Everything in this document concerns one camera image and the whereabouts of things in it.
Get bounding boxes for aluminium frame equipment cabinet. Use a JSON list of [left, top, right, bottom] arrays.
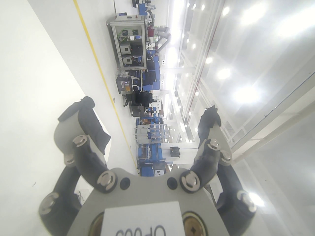
[[106, 15, 148, 70]]

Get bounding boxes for person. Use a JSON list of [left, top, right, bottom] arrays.
[[132, 90, 155, 107]]

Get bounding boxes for clear panel frame enclosure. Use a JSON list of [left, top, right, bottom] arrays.
[[134, 124, 168, 144]]

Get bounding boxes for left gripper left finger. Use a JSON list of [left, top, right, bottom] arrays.
[[38, 96, 118, 236]]

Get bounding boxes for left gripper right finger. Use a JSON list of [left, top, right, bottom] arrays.
[[180, 106, 257, 236]]

